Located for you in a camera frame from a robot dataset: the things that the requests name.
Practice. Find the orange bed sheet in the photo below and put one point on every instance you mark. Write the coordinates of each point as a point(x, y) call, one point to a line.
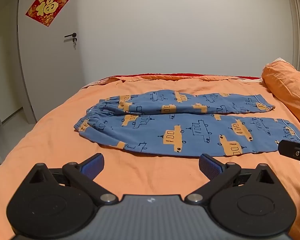
point(52, 135)

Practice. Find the orange pillow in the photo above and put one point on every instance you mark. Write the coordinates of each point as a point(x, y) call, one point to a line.
point(287, 85)

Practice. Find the floral bed sheet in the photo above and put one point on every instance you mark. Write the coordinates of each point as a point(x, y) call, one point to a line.
point(100, 82)

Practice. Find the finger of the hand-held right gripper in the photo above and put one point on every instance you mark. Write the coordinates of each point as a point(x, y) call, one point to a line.
point(290, 148)

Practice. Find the red blanket edge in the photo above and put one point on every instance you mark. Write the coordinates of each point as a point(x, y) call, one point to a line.
point(180, 75)

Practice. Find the red and gold door poster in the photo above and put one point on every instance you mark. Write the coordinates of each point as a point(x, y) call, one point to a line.
point(47, 6)

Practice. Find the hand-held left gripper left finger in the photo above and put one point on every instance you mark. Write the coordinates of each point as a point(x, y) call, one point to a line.
point(93, 165)

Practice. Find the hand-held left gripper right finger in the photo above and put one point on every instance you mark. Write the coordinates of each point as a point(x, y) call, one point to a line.
point(208, 165)

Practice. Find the grey door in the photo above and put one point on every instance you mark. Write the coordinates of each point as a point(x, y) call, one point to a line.
point(55, 67)

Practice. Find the blue pants with orange print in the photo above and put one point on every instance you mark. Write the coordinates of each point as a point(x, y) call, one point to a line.
point(190, 127)

